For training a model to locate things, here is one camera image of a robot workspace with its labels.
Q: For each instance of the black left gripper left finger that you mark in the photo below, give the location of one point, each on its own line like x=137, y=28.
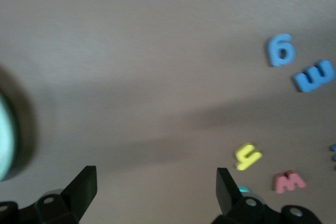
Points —
x=76, y=195

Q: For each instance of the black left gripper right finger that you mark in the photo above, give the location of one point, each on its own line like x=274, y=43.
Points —
x=228, y=197

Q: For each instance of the yellow lowercase letter h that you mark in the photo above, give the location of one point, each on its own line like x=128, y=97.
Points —
x=244, y=161

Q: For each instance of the blue lowercase letter m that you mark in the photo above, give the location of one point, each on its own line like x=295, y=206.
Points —
x=304, y=82

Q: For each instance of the blue lowercase letter g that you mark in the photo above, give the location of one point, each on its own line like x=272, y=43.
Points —
x=274, y=56

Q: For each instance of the teal uppercase letter R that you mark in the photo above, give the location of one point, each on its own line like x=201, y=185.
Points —
x=242, y=189

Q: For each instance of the red lowercase letter w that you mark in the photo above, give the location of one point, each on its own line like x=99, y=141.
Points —
x=282, y=186

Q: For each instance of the green plate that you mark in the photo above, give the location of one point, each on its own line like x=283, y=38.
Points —
x=5, y=142

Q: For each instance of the blue uppercase letter M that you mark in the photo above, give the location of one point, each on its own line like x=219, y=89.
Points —
x=334, y=155

